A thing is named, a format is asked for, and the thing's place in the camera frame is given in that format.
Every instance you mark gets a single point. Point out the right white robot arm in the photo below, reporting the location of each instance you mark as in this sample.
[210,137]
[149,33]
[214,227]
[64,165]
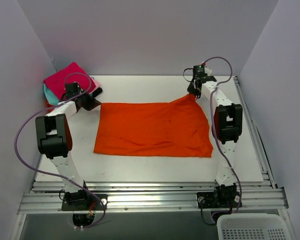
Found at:
[226,127]

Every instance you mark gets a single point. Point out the white plastic basket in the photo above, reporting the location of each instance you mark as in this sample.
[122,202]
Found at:
[252,226]

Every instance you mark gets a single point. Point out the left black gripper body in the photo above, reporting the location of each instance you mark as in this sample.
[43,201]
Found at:
[89,102]

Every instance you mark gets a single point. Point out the orange t-shirt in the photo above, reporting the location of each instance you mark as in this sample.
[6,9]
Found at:
[160,129]

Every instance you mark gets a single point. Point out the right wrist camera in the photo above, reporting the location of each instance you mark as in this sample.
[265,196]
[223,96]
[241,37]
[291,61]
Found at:
[207,70]

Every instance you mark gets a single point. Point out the teal folded t-shirt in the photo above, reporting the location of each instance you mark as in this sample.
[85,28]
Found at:
[50,96]

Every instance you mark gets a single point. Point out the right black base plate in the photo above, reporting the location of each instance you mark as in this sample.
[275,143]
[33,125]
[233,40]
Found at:
[208,200]

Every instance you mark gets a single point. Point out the aluminium mounting rail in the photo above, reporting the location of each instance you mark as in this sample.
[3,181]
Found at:
[44,198]

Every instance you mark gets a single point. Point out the pink folded t-shirt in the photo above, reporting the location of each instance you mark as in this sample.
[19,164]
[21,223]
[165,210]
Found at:
[97,85]

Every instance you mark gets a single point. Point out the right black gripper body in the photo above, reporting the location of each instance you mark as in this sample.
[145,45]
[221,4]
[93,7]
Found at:
[193,89]

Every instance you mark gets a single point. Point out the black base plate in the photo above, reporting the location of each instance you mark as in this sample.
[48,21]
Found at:
[97,202]
[208,200]

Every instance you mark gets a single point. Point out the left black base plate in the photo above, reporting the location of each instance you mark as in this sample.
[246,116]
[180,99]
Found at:
[97,202]

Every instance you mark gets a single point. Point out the magenta folded t-shirt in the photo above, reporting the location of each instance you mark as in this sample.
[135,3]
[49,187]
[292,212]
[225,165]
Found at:
[73,73]

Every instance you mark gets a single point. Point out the black folded t-shirt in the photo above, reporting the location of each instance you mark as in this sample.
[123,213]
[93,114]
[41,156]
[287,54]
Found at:
[97,92]

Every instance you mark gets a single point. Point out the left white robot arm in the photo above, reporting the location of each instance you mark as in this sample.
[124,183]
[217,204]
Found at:
[54,140]

